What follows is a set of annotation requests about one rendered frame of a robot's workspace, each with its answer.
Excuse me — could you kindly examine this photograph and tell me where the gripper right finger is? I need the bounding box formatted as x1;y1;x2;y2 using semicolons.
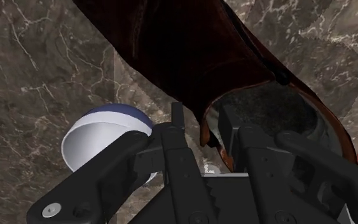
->
217;105;358;224

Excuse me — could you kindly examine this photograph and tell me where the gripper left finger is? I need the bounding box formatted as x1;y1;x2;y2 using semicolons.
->
25;101;221;224

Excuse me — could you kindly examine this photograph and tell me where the dark brown leather boot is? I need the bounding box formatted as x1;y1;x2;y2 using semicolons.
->
72;0;358;173

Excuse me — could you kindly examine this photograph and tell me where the blue and white bowl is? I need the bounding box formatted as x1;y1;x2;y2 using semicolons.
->
60;103;158;184

